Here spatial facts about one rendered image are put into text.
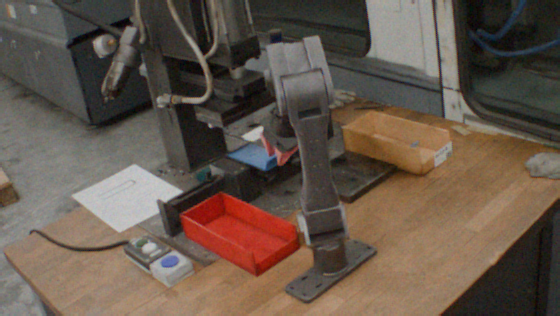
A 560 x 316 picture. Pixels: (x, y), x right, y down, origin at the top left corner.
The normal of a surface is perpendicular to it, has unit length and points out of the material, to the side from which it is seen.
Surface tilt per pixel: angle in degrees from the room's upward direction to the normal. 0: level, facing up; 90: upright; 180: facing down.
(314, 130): 97
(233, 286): 0
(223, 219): 0
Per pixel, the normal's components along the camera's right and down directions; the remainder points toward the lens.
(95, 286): -0.16, -0.88
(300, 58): 0.05, 0.00
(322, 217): 0.15, 0.54
